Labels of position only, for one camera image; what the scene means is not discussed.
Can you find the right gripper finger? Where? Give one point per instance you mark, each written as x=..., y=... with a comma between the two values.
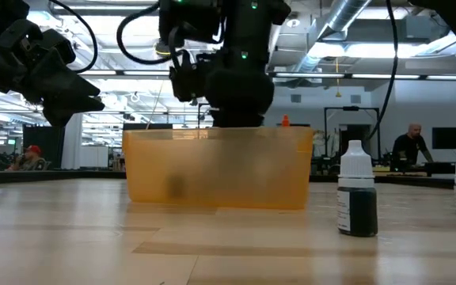
x=238, y=120

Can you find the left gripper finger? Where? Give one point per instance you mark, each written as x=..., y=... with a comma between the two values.
x=67, y=81
x=69, y=111

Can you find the orange food coloring bottle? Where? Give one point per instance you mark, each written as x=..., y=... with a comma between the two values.
x=286, y=121

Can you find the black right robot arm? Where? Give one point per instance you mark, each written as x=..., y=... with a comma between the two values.
x=251, y=23

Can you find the black cabinet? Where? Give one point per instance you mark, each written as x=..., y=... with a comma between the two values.
x=44, y=148

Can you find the orange translucent plastic bin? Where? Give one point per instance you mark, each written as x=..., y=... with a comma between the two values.
x=232, y=170

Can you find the person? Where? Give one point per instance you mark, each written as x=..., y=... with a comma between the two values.
x=408, y=148
x=34, y=149

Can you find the yellow hanging pendant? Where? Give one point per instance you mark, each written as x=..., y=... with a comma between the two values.
x=338, y=94

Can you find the black monitor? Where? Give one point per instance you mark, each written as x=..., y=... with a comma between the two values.
x=449, y=138

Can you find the black metal frame stand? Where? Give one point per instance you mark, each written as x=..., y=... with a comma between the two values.
x=350, y=108
x=198, y=116

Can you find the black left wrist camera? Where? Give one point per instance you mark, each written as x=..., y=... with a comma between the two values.
x=54, y=43

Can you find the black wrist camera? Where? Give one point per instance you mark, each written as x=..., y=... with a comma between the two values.
x=54, y=43
x=188, y=79

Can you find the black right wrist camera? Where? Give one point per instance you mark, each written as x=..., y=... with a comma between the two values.
x=188, y=79

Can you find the grey wall vent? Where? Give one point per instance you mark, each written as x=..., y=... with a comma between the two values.
x=355, y=99
x=295, y=98

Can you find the black aluminium table frame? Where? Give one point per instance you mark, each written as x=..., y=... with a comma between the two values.
x=54, y=175

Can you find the silver spiral ceiling duct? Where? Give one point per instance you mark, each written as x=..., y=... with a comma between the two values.
x=346, y=16

